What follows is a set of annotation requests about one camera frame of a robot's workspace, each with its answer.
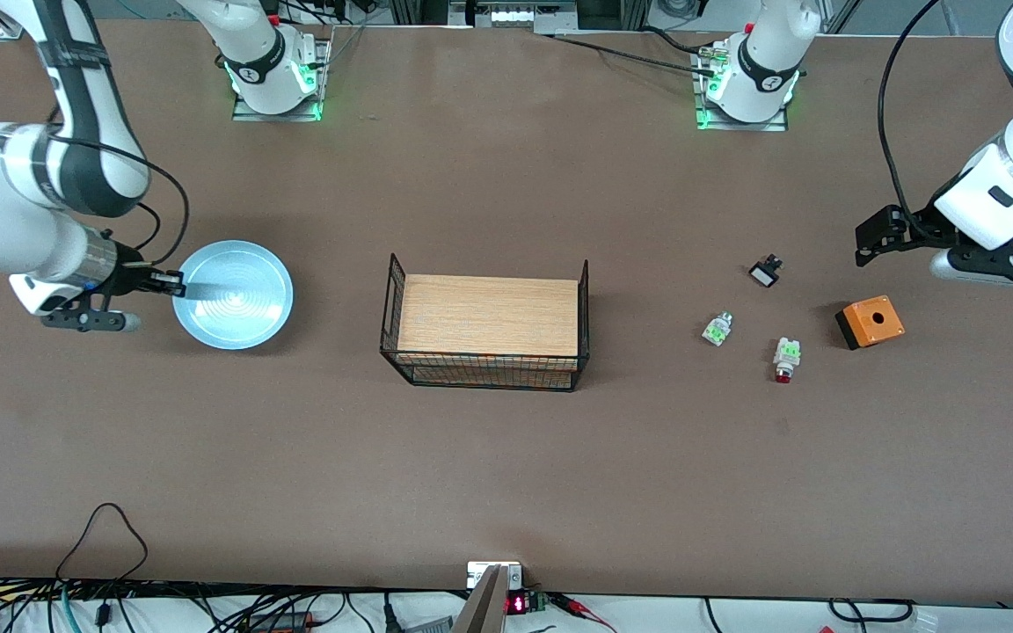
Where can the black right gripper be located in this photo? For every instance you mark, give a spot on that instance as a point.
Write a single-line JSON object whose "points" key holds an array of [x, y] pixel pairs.
{"points": [[131, 275]]}

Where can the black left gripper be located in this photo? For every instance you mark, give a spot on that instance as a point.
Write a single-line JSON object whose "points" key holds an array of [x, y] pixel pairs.
{"points": [[918, 229]]}

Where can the light blue round plate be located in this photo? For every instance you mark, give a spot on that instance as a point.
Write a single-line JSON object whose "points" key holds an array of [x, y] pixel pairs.
{"points": [[243, 321]]}

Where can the red push button switch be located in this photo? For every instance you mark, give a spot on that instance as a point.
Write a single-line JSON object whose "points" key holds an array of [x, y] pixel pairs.
{"points": [[787, 353]]}

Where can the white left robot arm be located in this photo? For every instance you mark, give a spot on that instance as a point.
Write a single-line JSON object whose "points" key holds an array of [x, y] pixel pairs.
{"points": [[770, 53]]}

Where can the green white contact block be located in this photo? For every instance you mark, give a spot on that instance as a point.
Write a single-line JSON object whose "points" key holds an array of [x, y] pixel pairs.
{"points": [[717, 331]]}

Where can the wooden board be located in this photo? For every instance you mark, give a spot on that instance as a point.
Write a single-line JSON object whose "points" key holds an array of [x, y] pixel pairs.
{"points": [[489, 316]]}

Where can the black power adapter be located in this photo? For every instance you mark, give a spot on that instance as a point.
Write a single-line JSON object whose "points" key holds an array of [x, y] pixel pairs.
{"points": [[282, 622]]}

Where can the grey aluminium bar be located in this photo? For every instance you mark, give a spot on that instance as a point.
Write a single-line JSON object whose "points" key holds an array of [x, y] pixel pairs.
{"points": [[484, 607]]}

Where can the red digit display module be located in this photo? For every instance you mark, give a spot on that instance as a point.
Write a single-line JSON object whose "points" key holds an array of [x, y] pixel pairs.
{"points": [[517, 605]]}

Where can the red test clip lead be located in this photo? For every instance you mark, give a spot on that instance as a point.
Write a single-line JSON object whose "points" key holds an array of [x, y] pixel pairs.
{"points": [[581, 605]]}

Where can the orange button enclosure box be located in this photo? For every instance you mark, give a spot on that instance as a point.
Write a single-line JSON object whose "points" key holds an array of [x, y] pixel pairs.
{"points": [[871, 323]]}

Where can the black white button switch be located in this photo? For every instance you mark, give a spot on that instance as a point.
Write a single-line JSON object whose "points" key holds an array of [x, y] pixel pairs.
{"points": [[765, 274]]}

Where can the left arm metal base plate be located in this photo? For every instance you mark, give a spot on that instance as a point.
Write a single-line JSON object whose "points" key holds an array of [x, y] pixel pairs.
{"points": [[775, 126]]}

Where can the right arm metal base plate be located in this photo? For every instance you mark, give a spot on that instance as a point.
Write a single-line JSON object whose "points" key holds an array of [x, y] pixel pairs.
{"points": [[247, 115]]}

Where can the silver metal bracket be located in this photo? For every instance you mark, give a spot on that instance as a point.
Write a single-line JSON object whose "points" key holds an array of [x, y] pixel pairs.
{"points": [[477, 576]]}

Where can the aluminium frame with white connector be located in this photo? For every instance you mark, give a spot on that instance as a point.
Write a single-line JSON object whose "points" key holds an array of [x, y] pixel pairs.
{"points": [[511, 16]]}

